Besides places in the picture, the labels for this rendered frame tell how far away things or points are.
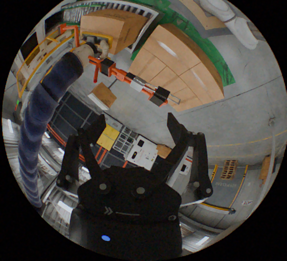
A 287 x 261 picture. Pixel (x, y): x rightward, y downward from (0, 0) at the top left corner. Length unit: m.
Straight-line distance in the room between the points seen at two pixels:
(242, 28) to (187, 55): 0.81
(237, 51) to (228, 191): 9.07
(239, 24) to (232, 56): 1.20
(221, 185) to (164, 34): 9.73
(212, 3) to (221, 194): 9.68
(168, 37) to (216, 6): 0.77
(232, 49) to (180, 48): 0.94
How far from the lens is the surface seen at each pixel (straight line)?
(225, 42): 1.64
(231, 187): 9.35
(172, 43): 1.10
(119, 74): 0.53
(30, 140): 0.66
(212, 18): 0.80
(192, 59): 1.13
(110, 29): 0.90
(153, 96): 0.50
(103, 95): 2.34
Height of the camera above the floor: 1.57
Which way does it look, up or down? 21 degrees down
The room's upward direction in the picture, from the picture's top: 151 degrees counter-clockwise
